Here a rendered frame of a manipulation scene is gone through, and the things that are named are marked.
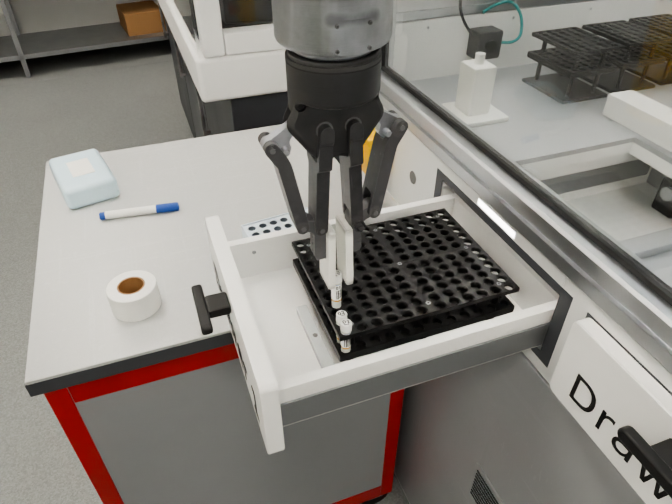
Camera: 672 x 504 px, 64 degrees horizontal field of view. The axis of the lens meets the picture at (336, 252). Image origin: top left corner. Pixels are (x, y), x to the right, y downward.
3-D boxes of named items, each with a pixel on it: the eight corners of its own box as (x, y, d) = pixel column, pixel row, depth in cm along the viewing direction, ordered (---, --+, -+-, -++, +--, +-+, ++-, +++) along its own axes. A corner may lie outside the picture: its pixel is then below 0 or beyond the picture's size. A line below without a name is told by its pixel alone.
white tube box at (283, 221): (260, 271, 86) (258, 253, 84) (243, 243, 92) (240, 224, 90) (330, 250, 91) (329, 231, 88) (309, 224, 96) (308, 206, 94)
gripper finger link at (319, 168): (337, 126, 44) (321, 128, 43) (330, 239, 50) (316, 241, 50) (321, 107, 46) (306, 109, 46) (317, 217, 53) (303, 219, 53)
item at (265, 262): (280, 430, 55) (276, 393, 52) (229, 276, 74) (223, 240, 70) (595, 330, 66) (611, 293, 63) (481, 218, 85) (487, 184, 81)
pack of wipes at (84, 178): (122, 197, 103) (116, 176, 101) (70, 212, 99) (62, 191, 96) (101, 164, 113) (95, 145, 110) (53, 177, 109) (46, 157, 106)
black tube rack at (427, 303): (339, 377, 60) (340, 337, 56) (293, 279, 73) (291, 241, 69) (508, 326, 66) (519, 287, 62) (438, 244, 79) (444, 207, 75)
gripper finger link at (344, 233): (334, 214, 53) (342, 212, 53) (336, 268, 58) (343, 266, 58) (345, 231, 51) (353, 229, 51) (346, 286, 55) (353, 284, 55)
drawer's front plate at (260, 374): (268, 458, 55) (259, 389, 48) (215, 279, 76) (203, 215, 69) (285, 452, 55) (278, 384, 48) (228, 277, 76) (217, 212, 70)
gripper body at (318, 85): (294, 67, 38) (301, 182, 43) (404, 52, 40) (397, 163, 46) (267, 36, 43) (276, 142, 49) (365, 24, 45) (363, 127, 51)
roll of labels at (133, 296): (118, 329, 76) (111, 308, 74) (107, 299, 81) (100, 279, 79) (167, 311, 79) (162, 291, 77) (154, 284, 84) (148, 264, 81)
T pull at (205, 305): (203, 338, 57) (201, 329, 56) (192, 292, 62) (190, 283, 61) (237, 329, 58) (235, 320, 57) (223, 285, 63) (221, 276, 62)
